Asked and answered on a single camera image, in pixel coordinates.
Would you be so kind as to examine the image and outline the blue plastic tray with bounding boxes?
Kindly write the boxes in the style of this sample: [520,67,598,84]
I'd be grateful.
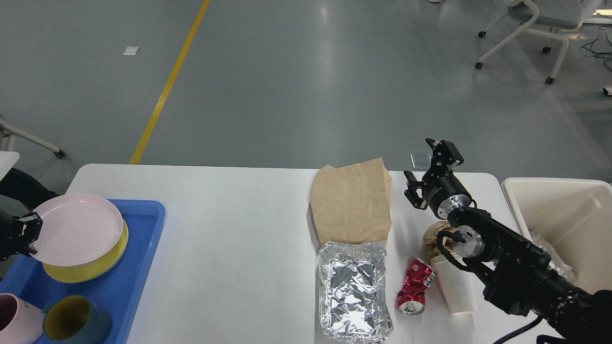
[0,199,166,344]

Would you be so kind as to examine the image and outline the silver floor socket plate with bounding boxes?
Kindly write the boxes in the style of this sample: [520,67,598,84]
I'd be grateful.
[410,153,431,170]

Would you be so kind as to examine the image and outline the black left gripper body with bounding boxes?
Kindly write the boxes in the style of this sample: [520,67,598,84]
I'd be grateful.
[0,210,15,261]

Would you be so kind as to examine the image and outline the brown paper bag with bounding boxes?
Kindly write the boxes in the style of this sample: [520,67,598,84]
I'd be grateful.
[309,157,392,244]

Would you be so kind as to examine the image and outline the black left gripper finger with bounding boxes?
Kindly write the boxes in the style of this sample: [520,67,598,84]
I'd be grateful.
[7,213,43,256]

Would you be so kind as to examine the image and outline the white chair leg left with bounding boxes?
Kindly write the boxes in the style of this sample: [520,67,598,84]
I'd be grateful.
[0,115,66,159]

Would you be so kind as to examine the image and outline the person leg dark trousers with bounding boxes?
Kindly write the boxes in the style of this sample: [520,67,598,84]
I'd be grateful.
[0,168,60,210]

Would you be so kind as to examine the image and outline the pink mug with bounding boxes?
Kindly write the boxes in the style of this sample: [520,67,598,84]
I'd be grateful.
[0,292,44,344]

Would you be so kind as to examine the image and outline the yellow plastic plate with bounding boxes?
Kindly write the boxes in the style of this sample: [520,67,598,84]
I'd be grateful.
[42,222,129,284]

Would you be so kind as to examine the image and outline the white office chair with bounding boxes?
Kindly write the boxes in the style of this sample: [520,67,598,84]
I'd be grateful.
[470,0,611,88]

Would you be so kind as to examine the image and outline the black floor cables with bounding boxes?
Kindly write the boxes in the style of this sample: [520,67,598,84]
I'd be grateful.
[580,24,612,72]

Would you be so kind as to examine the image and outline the pink plastic plate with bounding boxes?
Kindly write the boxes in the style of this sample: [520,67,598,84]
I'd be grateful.
[31,193,124,267]

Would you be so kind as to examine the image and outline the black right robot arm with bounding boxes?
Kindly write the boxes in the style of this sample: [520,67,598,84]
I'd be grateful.
[404,139,611,344]

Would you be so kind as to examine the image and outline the aluminium foil tray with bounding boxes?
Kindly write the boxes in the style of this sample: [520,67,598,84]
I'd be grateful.
[318,240,393,344]

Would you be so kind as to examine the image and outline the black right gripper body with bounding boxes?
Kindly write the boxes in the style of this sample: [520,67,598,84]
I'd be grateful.
[423,172,473,220]

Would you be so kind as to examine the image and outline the clear plastic wrap in bin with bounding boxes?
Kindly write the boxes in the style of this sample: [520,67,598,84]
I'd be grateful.
[531,234,576,282]

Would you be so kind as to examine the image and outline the crushed red soda can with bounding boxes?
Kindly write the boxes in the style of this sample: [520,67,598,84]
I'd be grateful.
[395,258,437,316]

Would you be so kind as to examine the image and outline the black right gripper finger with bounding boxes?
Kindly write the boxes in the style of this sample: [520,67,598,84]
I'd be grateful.
[404,171,428,210]
[426,139,465,178]

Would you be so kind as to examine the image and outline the white paper cup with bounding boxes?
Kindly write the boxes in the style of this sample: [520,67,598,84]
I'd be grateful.
[431,255,478,316]

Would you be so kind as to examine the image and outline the crumpled brown paper ball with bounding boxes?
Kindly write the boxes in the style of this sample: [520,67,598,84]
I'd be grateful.
[422,221,455,258]

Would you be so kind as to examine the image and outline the beige plastic bin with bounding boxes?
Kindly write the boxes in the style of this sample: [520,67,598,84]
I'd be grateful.
[502,178,612,293]

